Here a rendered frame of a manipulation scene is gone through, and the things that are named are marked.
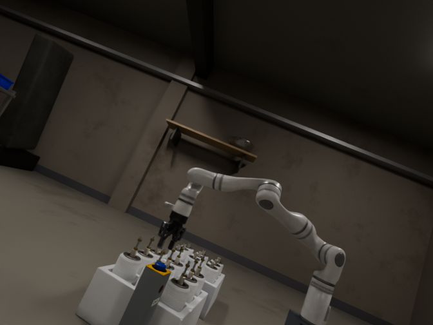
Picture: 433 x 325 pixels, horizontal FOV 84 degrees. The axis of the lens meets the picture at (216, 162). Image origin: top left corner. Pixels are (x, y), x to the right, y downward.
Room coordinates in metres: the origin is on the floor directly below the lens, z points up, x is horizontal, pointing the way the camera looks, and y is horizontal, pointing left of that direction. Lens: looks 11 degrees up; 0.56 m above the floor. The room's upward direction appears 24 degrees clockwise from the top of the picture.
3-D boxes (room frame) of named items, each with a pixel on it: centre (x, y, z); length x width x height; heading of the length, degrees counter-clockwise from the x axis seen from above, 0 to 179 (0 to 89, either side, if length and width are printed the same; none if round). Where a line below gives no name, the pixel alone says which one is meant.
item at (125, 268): (1.08, 0.17, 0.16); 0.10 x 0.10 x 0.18
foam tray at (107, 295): (1.16, 0.02, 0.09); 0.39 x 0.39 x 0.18; 73
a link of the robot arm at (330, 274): (1.06, -0.63, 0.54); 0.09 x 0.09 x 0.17; 20
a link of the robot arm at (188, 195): (1.05, 0.05, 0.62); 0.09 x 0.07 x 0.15; 161
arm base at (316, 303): (1.07, -0.63, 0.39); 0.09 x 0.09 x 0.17; 86
